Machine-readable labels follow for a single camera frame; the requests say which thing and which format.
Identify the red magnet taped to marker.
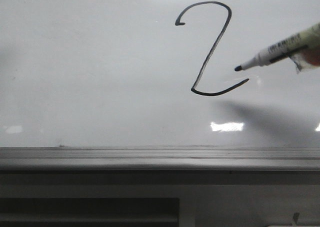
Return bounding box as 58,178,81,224
290,46,320,74

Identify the white glossy whiteboard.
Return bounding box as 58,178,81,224
0,0,320,148

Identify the grey aluminium whiteboard tray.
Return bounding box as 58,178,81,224
0,145,320,172

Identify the white black-tipped whiteboard marker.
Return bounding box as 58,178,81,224
234,23,320,72

